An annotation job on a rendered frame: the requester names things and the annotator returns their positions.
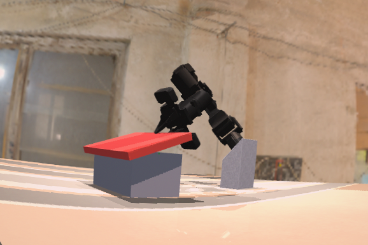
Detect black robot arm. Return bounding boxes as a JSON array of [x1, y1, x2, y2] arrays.
[[170, 63, 243, 149]]

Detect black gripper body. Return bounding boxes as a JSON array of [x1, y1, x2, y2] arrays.
[[154, 87, 202, 150]]

